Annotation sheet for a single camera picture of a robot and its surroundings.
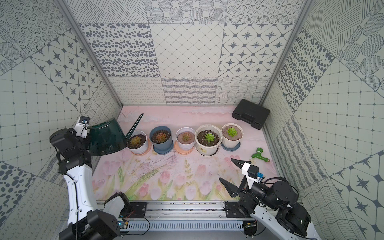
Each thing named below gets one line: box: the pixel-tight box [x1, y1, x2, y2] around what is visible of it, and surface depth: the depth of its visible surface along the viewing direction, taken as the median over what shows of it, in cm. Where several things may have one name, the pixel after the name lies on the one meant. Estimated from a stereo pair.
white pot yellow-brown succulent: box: [126, 130, 152, 156], surface depth 90 cm
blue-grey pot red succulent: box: [149, 125, 174, 155], surface depth 94 cm
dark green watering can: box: [87, 113, 144, 156], surface depth 76 cm
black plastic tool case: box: [231, 99, 270, 130], surface depth 113 cm
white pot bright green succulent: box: [220, 123, 244, 152], surface depth 94 cm
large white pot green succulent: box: [194, 124, 223, 156], surface depth 92 cm
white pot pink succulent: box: [174, 127, 196, 155], surface depth 93 cm
